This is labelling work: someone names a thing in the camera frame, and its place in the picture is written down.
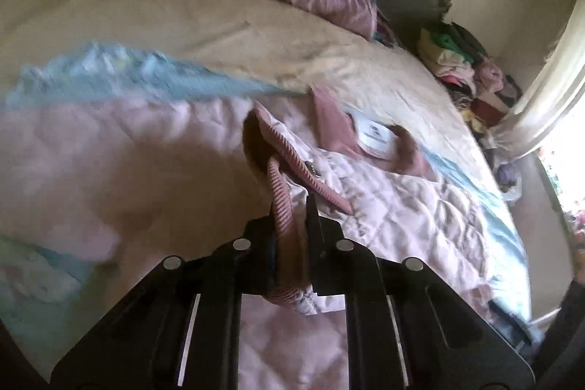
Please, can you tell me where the pink quilted coat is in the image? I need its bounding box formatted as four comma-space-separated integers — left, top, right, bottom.
1, 89, 504, 389

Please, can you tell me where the bag of clothes by curtain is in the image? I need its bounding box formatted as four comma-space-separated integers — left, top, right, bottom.
493, 161, 521, 203

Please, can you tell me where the pile of folded clothes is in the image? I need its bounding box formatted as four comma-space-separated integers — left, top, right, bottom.
418, 23, 522, 136

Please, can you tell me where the blue Hello Kitty blanket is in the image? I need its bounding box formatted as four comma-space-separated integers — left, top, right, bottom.
0, 41, 533, 355

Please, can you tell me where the bed with beige sheet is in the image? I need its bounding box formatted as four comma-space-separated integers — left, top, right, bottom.
0, 0, 504, 190

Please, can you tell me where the cream window curtain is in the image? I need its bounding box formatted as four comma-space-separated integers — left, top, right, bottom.
486, 0, 584, 160

